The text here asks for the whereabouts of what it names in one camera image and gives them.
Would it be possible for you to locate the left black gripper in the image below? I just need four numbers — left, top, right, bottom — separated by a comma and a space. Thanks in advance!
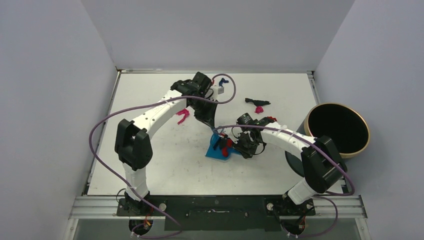
190, 96, 218, 128

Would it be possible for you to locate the red paper scrap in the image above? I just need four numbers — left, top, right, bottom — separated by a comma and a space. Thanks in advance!
225, 138, 233, 148

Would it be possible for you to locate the blue hand brush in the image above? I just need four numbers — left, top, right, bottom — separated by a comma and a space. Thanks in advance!
212, 130, 222, 150

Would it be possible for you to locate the blue plastic dustpan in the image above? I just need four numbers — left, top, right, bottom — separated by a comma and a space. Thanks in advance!
205, 134, 241, 161

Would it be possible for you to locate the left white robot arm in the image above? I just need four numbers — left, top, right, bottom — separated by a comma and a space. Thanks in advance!
114, 72, 218, 216

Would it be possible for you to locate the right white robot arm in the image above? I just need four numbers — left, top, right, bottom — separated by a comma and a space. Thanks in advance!
233, 113, 346, 215

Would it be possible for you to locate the pink paper scrap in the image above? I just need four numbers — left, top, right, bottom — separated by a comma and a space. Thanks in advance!
176, 108, 190, 125

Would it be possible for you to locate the red scrap right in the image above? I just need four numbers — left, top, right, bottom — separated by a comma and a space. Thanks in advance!
267, 116, 277, 122

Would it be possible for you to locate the far dark blue scrap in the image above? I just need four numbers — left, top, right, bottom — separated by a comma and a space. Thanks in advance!
218, 77, 230, 87

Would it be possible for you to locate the small pink scrap right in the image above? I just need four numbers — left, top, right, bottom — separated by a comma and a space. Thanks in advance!
254, 106, 264, 114

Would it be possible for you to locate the black paper scrap right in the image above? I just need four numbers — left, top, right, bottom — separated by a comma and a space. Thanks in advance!
244, 98, 271, 107

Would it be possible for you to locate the black gold-rimmed waste bin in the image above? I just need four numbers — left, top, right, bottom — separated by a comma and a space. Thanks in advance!
296, 102, 370, 161

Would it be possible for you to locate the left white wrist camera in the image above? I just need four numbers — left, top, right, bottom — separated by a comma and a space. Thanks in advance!
212, 85, 225, 96

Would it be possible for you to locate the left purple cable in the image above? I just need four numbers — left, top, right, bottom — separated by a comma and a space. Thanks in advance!
89, 73, 237, 240

